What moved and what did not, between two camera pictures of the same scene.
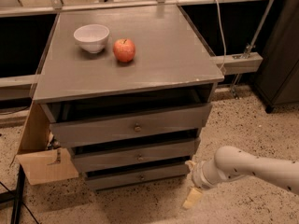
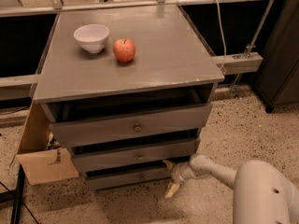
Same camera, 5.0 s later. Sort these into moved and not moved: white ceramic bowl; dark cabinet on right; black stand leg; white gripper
Moved: white gripper
Not moved: white ceramic bowl; black stand leg; dark cabinet on right
